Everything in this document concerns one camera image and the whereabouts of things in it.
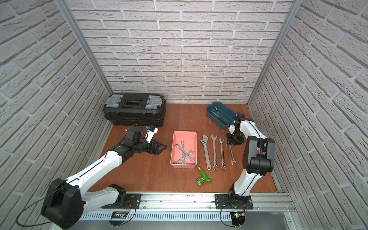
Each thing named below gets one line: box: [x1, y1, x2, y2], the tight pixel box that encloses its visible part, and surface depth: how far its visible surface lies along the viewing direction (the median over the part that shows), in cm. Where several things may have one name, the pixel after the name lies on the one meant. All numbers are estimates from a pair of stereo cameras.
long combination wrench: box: [211, 134, 219, 172], surface depth 92 cm
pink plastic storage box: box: [170, 130, 197, 169], surface depth 92 cm
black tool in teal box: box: [210, 106, 228, 124], surface depth 116 cm
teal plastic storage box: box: [206, 101, 237, 130], surface depth 112 cm
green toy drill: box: [196, 166, 213, 186], surface depth 82 cm
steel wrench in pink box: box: [181, 139, 187, 165], surface depth 92 cm
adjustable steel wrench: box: [200, 135, 212, 171], surface depth 94 cm
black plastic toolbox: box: [102, 92, 167, 127], surface depth 97 cm
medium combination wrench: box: [218, 138, 227, 172], surface depth 91 cm
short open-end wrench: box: [228, 144, 238, 166], surface depth 92 cm
